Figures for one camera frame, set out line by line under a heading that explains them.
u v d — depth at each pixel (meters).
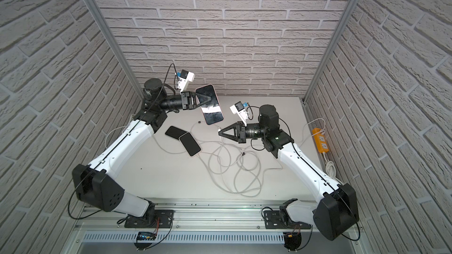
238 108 0.61
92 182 0.41
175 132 1.00
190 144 0.95
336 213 0.49
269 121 0.55
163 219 0.73
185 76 0.61
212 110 0.64
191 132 1.02
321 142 0.99
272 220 0.73
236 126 0.61
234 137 0.61
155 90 0.53
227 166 0.90
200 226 0.73
